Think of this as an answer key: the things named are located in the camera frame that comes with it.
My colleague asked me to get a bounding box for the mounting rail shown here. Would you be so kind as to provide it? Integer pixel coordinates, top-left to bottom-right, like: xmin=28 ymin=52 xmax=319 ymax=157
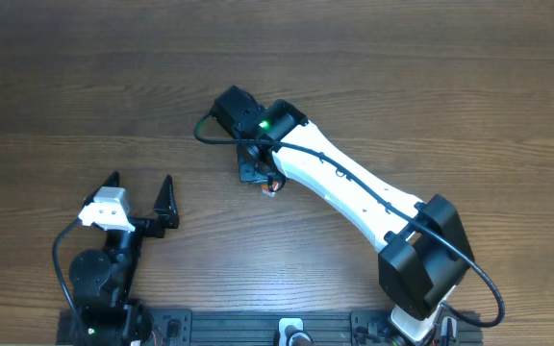
xmin=57 ymin=307 xmax=484 ymax=346

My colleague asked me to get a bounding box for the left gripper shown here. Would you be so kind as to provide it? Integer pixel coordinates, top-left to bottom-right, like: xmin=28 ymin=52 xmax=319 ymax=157
xmin=83 ymin=170 xmax=181 ymax=239

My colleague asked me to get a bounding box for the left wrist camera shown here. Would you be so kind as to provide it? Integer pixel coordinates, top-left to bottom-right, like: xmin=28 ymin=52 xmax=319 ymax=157
xmin=77 ymin=185 xmax=137 ymax=234

